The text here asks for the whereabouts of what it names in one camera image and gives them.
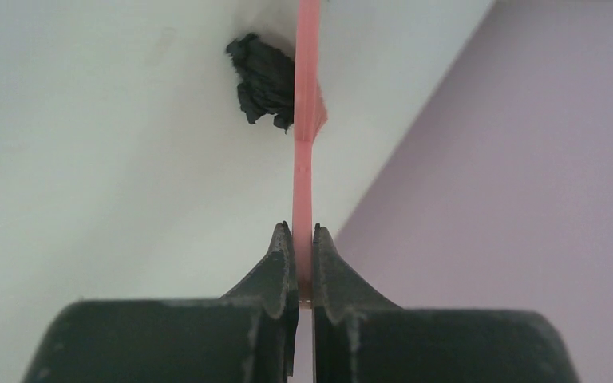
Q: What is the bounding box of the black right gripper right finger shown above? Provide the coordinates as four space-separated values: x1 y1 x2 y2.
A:
312 226 579 383

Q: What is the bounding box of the pink hand brush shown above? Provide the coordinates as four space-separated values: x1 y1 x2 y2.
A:
292 0 327 308

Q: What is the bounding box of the black paper scrap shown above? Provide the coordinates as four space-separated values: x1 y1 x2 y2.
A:
225 33 295 132

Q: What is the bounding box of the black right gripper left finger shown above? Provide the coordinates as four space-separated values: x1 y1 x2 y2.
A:
23 223 299 382

